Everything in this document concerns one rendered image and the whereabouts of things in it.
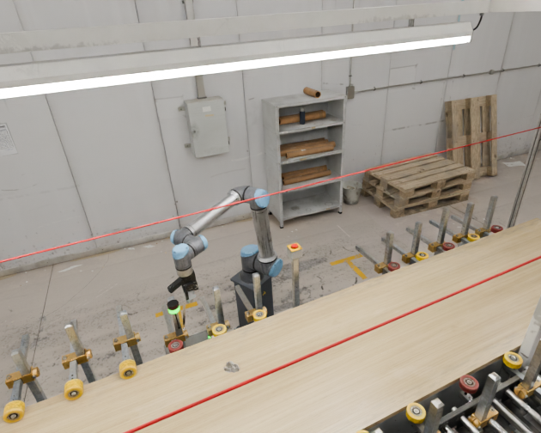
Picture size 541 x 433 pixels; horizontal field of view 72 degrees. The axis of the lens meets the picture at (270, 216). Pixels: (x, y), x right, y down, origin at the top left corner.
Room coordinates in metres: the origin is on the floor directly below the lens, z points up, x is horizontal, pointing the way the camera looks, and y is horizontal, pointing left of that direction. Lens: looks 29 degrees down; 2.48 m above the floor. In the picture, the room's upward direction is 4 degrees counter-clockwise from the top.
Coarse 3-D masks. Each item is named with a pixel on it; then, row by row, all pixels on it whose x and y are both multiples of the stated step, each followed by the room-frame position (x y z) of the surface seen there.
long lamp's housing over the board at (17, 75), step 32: (352, 32) 1.61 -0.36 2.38; (384, 32) 1.61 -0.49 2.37; (416, 32) 1.67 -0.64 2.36; (448, 32) 1.72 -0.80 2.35; (0, 64) 1.17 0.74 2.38; (32, 64) 1.14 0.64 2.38; (64, 64) 1.17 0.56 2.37; (96, 64) 1.19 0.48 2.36; (128, 64) 1.22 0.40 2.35; (160, 64) 1.25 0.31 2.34; (192, 64) 1.29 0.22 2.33
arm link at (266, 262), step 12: (252, 192) 2.20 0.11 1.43; (264, 192) 2.20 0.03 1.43; (252, 204) 2.19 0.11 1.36; (264, 204) 2.18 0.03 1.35; (252, 216) 2.22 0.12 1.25; (264, 216) 2.20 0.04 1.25; (264, 228) 2.20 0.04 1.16; (264, 240) 2.21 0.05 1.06; (264, 252) 2.22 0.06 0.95; (276, 252) 2.30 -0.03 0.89; (264, 264) 2.21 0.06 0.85; (276, 264) 2.21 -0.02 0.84; (276, 276) 2.23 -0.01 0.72
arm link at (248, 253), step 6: (246, 246) 2.44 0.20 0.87; (252, 246) 2.43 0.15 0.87; (240, 252) 2.38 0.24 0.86; (246, 252) 2.35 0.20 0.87; (252, 252) 2.34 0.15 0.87; (258, 252) 2.36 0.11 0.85; (246, 258) 2.33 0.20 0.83; (252, 258) 2.32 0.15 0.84; (246, 264) 2.33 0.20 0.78; (252, 264) 2.29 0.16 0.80; (246, 270) 2.33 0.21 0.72; (252, 270) 2.33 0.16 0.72
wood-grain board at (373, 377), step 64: (448, 256) 2.10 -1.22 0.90; (512, 256) 2.06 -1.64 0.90; (320, 320) 1.57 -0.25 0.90; (384, 320) 1.54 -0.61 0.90; (448, 320) 1.51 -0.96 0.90; (512, 320) 1.48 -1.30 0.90; (128, 384) 1.22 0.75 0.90; (192, 384) 1.20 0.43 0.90; (256, 384) 1.18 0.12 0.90; (320, 384) 1.16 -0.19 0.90; (384, 384) 1.14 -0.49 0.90; (448, 384) 1.12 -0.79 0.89
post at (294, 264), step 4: (292, 260) 1.86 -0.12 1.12; (296, 260) 1.85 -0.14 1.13; (292, 264) 1.86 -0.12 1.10; (296, 264) 1.85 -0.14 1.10; (292, 268) 1.86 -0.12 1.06; (296, 268) 1.85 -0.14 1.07; (292, 272) 1.86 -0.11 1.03; (296, 272) 1.85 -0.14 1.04; (292, 276) 1.86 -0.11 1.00; (296, 276) 1.85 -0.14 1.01; (292, 280) 1.87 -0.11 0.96; (296, 280) 1.85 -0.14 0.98; (292, 284) 1.87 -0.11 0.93; (296, 284) 1.85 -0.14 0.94; (292, 288) 1.87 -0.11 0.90; (296, 288) 1.85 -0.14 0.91; (292, 292) 1.87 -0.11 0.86; (296, 292) 1.85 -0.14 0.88; (292, 296) 1.87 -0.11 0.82; (296, 296) 1.85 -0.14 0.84; (296, 300) 1.85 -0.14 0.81; (296, 304) 1.85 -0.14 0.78
